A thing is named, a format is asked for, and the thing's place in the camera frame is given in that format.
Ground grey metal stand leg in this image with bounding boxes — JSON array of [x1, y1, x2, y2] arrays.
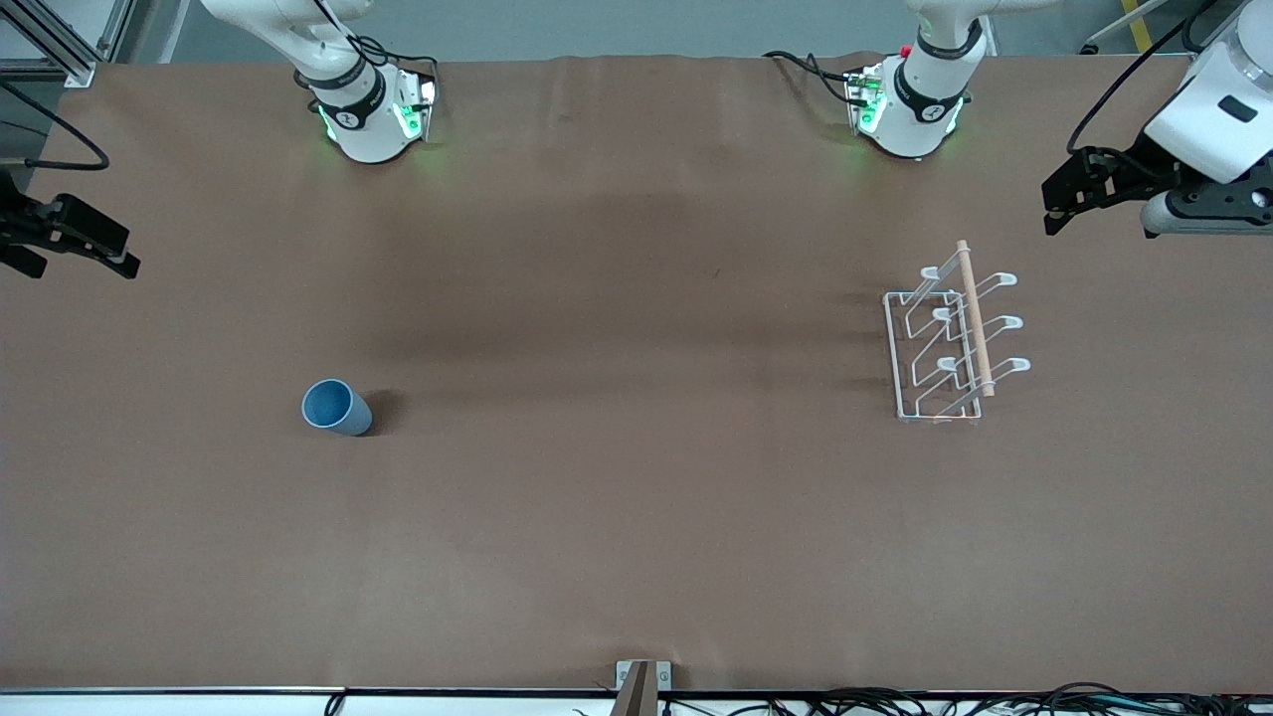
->
[[1079, 0, 1175, 56]]

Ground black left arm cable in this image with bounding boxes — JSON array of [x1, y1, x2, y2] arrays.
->
[[1067, 0, 1224, 155]]

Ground aluminium profile frame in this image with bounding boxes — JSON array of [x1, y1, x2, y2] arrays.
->
[[0, 0, 135, 89]]

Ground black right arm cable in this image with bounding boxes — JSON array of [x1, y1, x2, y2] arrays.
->
[[0, 80, 110, 172]]

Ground black base cable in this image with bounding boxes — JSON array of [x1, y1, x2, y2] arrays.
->
[[764, 50, 858, 105], [350, 36, 441, 86]]

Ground black cable bundle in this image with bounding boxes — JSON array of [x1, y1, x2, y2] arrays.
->
[[572, 681, 1273, 716]]

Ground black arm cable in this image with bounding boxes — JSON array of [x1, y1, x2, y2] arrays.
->
[[0, 80, 110, 172], [1067, 0, 1224, 155]]

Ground brown table cover sheet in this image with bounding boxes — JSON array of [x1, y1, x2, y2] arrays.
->
[[0, 52, 1273, 694]]

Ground white wire cup holder rack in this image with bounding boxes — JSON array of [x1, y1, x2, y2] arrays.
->
[[883, 240, 1032, 426]]

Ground blue plastic cup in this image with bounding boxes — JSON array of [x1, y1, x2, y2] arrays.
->
[[301, 379, 374, 438]]

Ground metal bracket with brown post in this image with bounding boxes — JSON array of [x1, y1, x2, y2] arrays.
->
[[615, 659, 673, 716]]

